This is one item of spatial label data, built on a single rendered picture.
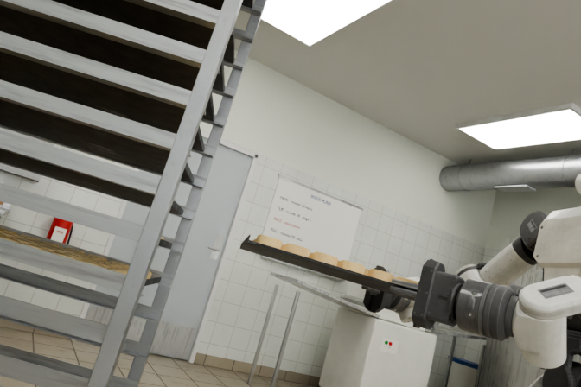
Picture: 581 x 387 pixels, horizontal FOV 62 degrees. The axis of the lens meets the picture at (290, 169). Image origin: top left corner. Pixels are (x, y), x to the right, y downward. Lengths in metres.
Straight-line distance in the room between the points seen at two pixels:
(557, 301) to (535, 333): 0.06
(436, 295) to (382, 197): 4.92
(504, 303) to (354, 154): 4.81
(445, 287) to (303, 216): 4.32
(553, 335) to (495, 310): 0.08
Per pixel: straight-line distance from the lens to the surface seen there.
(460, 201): 6.69
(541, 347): 0.88
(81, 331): 0.95
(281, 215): 5.05
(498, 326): 0.87
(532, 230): 1.57
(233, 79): 1.42
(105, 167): 0.95
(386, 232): 5.85
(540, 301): 0.84
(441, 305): 0.91
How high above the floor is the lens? 0.95
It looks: 13 degrees up
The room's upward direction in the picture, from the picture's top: 16 degrees clockwise
